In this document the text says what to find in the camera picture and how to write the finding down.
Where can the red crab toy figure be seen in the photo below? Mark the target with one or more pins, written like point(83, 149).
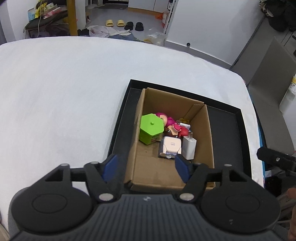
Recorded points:
point(185, 127)

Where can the grey leaning board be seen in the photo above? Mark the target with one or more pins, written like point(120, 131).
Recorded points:
point(267, 89)

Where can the black slipper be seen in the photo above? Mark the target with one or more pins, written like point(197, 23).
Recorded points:
point(139, 26)
point(129, 26)

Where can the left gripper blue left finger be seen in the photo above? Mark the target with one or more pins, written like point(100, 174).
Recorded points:
point(108, 167)

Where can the left yellow slipper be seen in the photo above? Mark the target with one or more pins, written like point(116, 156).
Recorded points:
point(109, 23)

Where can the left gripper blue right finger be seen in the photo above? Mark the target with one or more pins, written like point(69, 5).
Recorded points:
point(184, 168)

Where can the black hanging bag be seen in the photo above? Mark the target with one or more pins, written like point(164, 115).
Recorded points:
point(280, 14)

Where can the clear plastic bag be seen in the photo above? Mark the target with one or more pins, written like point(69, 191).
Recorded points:
point(155, 37)

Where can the left black slipper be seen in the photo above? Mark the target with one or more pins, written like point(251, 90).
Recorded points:
point(129, 26)

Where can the brown pink small figure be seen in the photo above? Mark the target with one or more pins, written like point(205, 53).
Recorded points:
point(172, 131)

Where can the yellow side table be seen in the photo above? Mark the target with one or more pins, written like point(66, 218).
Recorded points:
point(71, 9)

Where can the right black slipper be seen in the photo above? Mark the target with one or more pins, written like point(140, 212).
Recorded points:
point(139, 26)

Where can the black shallow tray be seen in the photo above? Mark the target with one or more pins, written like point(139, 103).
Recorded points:
point(229, 139)

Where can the white USB charger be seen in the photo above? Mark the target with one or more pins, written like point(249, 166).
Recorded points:
point(189, 146)

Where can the brown cardboard box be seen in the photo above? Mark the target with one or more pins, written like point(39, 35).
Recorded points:
point(145, 170)

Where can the purple white block figure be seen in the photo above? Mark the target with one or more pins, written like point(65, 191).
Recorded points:
point(169, 147)

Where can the right yellow slipper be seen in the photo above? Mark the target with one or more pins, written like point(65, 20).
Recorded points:
point(120, 23)

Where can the magenta cartoon figure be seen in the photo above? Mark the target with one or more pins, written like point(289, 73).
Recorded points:
point(168, 121)

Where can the yellow slipper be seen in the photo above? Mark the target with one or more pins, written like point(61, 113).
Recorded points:
point(109, 23)
point(120, 23)

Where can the green hexagonal container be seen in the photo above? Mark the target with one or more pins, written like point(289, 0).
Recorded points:
point(151, 127)

